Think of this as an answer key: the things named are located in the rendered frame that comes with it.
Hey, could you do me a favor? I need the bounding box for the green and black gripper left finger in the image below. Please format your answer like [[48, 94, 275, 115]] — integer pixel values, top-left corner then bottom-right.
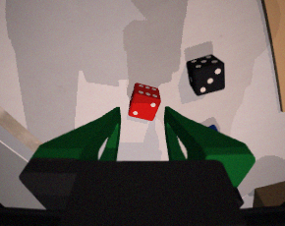
[[31, 107, 121, 161]]

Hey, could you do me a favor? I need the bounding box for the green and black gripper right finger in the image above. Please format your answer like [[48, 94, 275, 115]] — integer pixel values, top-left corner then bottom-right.
[[164, 106, 256, 188]]

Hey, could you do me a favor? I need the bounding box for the black die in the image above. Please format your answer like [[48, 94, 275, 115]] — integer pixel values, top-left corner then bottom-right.
[[186, 54, 225, 96]]

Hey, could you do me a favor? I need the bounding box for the red die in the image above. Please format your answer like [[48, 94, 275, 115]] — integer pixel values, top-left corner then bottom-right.
[[128, 84, 161, 121]]

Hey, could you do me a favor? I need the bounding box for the blue die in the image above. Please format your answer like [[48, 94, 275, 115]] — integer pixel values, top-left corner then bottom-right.
[[209, 125, 218, 132]]

